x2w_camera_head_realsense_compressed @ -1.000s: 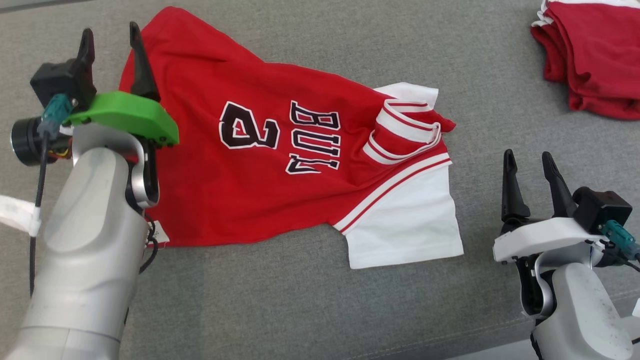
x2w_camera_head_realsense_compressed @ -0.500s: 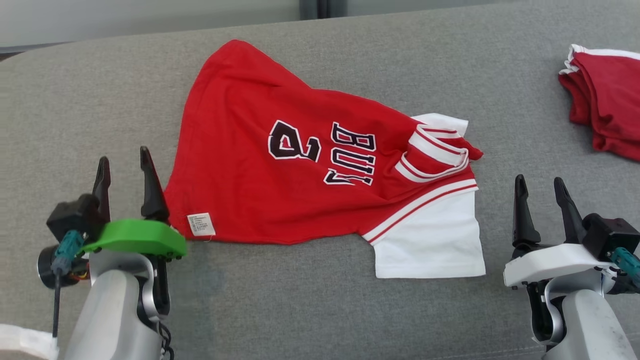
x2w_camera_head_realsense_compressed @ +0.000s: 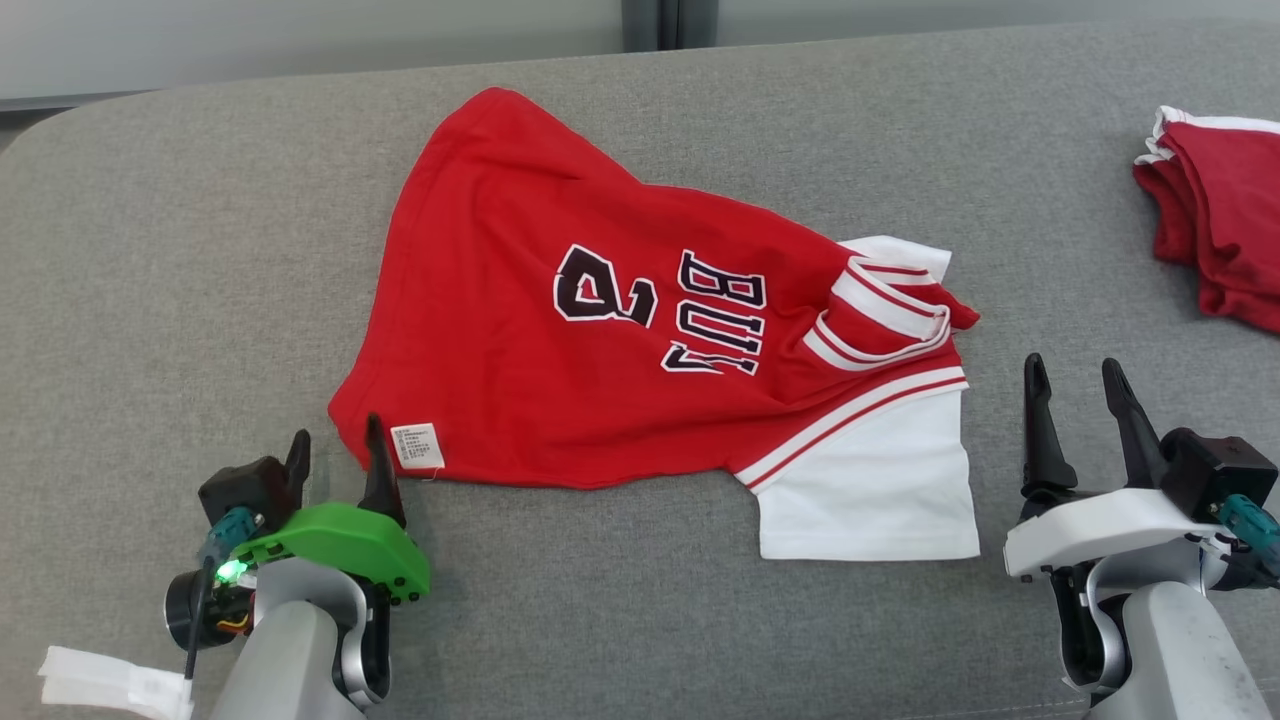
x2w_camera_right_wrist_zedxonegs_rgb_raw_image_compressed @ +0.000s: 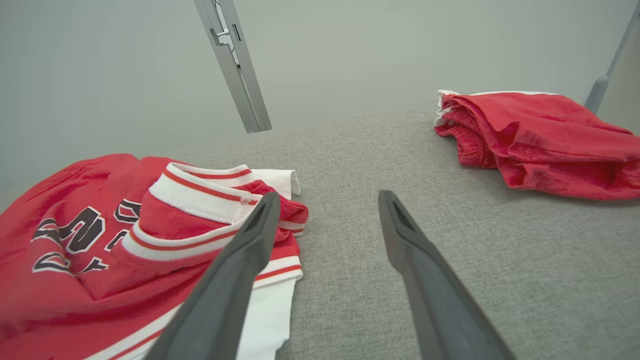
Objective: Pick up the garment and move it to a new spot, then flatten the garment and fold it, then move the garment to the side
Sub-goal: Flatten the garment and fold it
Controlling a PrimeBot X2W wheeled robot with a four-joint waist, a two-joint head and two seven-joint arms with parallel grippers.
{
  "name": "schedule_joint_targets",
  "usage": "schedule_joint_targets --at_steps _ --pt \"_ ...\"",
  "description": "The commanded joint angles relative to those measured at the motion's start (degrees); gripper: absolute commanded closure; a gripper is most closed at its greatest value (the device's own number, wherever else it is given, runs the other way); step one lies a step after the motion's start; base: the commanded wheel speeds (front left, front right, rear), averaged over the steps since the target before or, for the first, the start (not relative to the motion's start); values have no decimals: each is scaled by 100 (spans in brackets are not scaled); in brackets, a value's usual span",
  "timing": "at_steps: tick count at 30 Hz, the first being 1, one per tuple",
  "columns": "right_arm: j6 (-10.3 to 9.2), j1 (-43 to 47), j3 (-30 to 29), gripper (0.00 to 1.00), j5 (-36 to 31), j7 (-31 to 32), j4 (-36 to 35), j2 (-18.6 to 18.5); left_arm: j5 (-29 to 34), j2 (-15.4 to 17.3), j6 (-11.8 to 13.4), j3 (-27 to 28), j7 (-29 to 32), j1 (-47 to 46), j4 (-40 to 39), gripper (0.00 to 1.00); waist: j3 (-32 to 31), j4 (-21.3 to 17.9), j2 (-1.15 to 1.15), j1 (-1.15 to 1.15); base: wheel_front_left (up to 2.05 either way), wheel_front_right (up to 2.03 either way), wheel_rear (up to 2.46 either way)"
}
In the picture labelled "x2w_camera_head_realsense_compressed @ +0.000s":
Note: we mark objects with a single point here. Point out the teal right camera connector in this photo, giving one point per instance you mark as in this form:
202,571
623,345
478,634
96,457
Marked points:
1250,522

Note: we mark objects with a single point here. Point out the red basketball shorts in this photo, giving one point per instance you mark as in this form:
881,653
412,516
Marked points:
1220,220

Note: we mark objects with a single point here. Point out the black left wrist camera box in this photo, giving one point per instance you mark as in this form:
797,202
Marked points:
248,490

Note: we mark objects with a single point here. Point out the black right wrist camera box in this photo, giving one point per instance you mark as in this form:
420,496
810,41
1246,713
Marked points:
1215,470

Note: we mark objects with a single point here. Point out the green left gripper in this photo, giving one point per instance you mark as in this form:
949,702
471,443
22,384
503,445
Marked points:
345,540

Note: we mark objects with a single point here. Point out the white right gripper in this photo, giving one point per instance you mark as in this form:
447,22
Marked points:
1100,525

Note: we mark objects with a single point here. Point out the red and white basketball jersey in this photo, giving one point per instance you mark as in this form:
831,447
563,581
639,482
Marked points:
500,380

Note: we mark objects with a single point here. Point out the grey double partition post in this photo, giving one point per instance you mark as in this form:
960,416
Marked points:
665,22

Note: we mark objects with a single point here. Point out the teal left camera connector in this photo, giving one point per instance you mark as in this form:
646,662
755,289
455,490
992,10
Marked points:
232,527

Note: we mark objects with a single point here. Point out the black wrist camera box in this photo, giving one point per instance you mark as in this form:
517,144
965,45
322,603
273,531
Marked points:
248,490
1215,470

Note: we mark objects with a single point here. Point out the white tag on left arm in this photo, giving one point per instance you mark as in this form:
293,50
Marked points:
110,685

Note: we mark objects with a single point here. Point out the teal camera connector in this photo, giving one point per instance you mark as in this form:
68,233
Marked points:
1250,522
232,527

